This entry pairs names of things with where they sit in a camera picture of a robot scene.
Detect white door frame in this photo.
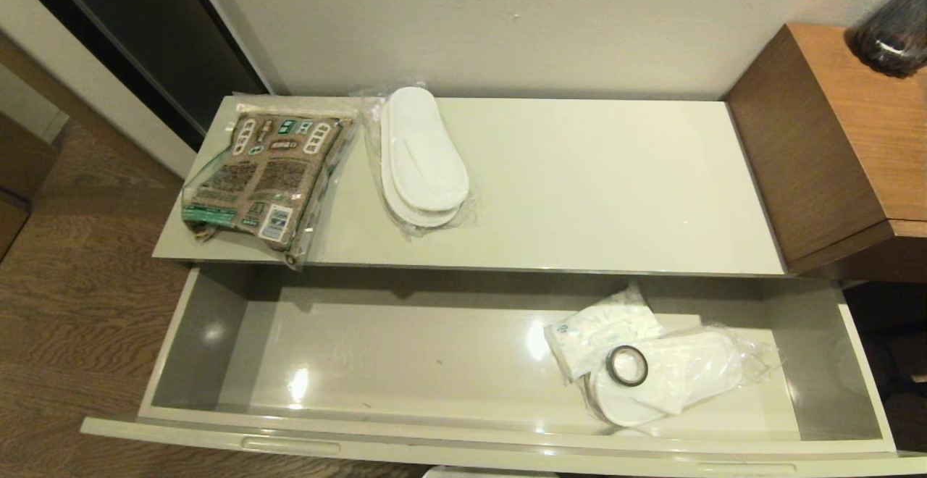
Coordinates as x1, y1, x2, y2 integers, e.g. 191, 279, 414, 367
0, 0, 198, 179

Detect silver black robot base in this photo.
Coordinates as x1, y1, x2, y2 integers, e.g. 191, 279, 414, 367
424, 466, 558, 478

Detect dark door panel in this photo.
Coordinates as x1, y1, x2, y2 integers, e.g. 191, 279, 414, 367
22, 0, 270, 151

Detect dark glass vase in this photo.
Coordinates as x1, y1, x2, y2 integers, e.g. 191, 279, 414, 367
843, 0, 927, 77

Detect brown wooden side table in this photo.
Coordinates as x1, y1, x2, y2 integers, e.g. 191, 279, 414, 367
724, 22, 927, 285

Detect grey glossy cabinet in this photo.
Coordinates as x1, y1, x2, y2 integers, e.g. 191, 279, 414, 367
151, 93, 787, 277

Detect patterned tissue pack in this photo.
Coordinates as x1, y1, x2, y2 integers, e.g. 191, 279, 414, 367
542, 285, 666, 382

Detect grey cabinet drawer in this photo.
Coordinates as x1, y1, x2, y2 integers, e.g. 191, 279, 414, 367
80, 264, 927, 478

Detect white slippers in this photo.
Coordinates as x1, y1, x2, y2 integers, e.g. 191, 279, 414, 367
582, 324, 783, 429
359, 83, 479, 239

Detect black tape roll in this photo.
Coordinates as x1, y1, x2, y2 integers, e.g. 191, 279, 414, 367
606, 345, 650, 387

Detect brown packaged bag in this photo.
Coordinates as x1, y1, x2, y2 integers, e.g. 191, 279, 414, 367
180, 104, 356, 271

